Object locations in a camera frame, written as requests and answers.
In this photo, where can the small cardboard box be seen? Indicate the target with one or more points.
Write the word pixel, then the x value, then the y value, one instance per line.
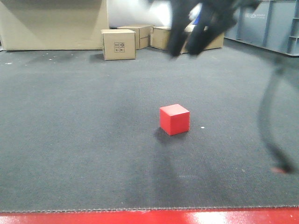
pixel 118 44
pixel 142 34

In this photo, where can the red magnetic cube block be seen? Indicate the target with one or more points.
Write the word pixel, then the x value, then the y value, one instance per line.
pixel 174 119

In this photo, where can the large cardboard box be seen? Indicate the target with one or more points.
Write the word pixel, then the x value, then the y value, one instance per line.
pixel 52 24

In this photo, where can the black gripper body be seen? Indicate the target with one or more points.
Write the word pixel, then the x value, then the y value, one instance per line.
pixel 226 8

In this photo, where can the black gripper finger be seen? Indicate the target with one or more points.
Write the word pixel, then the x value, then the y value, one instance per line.
pixel 209 26
pixel 179 21

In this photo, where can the small cardboard box middle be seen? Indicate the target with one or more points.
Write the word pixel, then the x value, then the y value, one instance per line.
pixel 142 34

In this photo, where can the flat cardboard box right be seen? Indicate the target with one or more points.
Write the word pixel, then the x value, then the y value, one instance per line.
pixel 159 37

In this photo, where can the small cardboard box front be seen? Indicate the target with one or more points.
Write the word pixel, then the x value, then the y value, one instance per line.
pixel 118 44

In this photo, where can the dark grey table mat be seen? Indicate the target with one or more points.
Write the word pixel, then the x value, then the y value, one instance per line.
pixel 81 133

